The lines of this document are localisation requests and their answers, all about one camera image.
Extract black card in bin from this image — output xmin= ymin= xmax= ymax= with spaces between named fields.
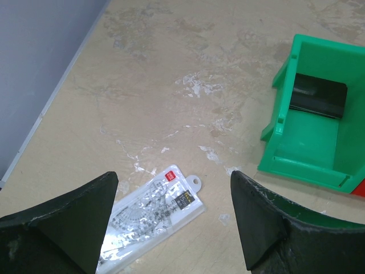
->
xmin=289 ymin=73 xmax=347 ymax=119

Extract green bin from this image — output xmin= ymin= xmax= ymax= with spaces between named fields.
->
xmin=258 ymin=34 xmax=364 ymax=194

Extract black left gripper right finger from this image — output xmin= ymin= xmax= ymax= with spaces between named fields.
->
xmin=230 ymin=171 xmax=364 ymax=273

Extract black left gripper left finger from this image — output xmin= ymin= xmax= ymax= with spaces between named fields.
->
xmin=1 ymin=171 xmax=119 ymax=273

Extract white plastic card packet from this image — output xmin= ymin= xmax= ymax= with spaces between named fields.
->
xmin=96 ymin=164 xmax=206 ymax=273

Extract red bin middle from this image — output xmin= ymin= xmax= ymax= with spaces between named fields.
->
xmin=351 ymin=179 xmax=365 ymax=197

